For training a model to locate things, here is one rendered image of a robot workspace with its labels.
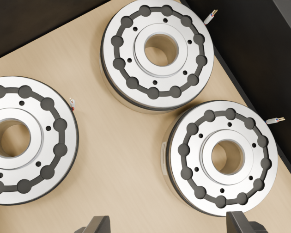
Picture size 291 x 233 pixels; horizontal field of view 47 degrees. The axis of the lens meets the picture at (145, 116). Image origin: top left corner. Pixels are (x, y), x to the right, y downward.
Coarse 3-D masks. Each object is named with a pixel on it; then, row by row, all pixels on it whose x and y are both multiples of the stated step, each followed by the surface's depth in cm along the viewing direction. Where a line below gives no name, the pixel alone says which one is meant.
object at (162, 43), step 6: (156, 36) 30; (162, 36) 30; (150, 42) 31; (156, 42) 31; (162, 42) 31; (168, 42) 30; (162, 48) 32; (168, 48) 31; (174, 48) 30; (168, 54) 32; (174, 54) 30; (168, 60) 32
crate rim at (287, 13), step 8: (272, 0) 24; (280, 0) 24; (288, 0) 24; (272, 8) 25; (280, 8) 24; (288, 8) 24; (280, 16) 24; (288, 16) 24; (288, 24) 24; (288, 32) 24
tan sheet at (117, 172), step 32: (128, 0) 33; (64, 32) 31; (96, 32) 32; (0, 64) 30; (32, 64) 30; (64, 64) 31; (96, 64) 31; (160, 64) 32; (64, 96) 30; (96, 96) 31; (224, 96) 33; (96, 128) 30; (128, 128) 31; (160, 128) 32; (96, 160) 30; (128, 160) 31; (224, 160) 32; (64, 192) 29; (96, 192) 30; (128, 192) 30; (160, 192) 31; (288, 192) 33; (0, 224) 28; (32, 224) 28; (64, 224) 29; (128, 224) 30; (160, 224) 30; (192, 224) 31; (224, 224) 31; (288, 224) 33
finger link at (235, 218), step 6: (228, 216) 14; (234, 216) 14; (240, 216) 14; (228, 222) 15; (234, 222) 13; (240, 222) 13; (246, 222) 13; (228, 228) 15; (234, 228) 13; (240, 228) 13; (246, 228) 13; (252, 228) 13
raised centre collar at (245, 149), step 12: (216, 132) 29; (228, 132) 29; (204, 144) 28; (216, 144) 29; (240, 144) 29; (204, 156) 28; (252, 156) 29; (204, 168) 28; (240, 168) 29; (216, 180) 28; (228, 180) 28; (240, 180) 28
